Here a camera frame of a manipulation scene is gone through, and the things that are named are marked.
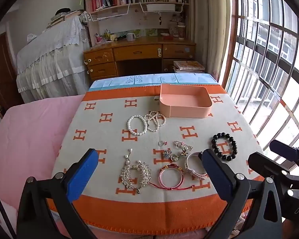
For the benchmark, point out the small bow charm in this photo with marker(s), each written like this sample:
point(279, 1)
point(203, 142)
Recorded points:
point(183, 152)

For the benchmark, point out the pale curtain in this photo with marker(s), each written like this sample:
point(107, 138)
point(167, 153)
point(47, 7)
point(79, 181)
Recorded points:
point(209, 29)

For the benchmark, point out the silver leaf pendant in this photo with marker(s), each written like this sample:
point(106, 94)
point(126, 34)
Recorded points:
point(125, 174)

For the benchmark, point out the pink bedsheet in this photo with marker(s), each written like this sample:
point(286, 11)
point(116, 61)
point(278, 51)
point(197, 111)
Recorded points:
point(27, 142)

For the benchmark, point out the pink pen holder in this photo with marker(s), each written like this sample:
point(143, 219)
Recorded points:
point(99, 39)

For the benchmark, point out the pink plastic tray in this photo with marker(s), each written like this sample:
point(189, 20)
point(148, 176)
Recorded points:
point(186, 110)

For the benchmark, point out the white lace-covered piano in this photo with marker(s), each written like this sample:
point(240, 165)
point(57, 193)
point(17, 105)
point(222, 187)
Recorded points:
point(52, 54)

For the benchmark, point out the wooden bookshelf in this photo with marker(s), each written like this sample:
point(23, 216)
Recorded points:
point(137, 17)

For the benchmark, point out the light blue printed mat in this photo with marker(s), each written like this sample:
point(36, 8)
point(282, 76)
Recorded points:
point(139, 79)

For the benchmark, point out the wooden desk with drawers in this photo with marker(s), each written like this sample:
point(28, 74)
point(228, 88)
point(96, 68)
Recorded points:
point(139, 52)

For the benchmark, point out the patterned jar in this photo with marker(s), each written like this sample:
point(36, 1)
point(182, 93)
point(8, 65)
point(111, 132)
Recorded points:
point(181, 32)

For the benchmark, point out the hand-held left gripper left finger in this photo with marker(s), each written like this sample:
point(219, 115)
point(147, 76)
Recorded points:
point(82, 174)

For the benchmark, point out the orange and cream patterned blanket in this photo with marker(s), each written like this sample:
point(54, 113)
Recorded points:
point(109, 134)

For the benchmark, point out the grey mug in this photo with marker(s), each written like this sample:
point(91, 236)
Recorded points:
point(130, 37)

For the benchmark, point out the brown wooden door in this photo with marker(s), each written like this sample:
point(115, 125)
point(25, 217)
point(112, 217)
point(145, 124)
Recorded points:
point(2, 74)

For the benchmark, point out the red and gold bangle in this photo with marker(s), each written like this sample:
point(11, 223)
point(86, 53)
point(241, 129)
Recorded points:
point(171, 166)

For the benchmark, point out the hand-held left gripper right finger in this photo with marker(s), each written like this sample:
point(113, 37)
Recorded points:
point(216, 176)

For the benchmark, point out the stack of colourful books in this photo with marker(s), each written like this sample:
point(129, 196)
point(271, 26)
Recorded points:
point(189, 66)

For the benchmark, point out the white plastic basket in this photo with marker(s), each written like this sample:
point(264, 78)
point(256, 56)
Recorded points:
point(160, 7)

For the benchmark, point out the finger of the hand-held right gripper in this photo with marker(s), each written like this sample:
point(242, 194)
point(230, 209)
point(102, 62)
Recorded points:
point(261, 163)
point(284, 149)

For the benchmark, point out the pale pink wristwatch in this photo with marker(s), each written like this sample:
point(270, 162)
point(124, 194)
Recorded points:
point(190, 170)

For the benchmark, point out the metal window grille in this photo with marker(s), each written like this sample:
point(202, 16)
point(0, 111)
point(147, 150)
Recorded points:
point(264, 54)

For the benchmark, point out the silver rhinestone hair comb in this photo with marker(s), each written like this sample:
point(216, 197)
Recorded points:
point(144, 170)

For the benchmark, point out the gold pearl pin brooch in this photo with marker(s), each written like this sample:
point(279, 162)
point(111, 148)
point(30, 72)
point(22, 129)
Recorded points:
point(180, 144)

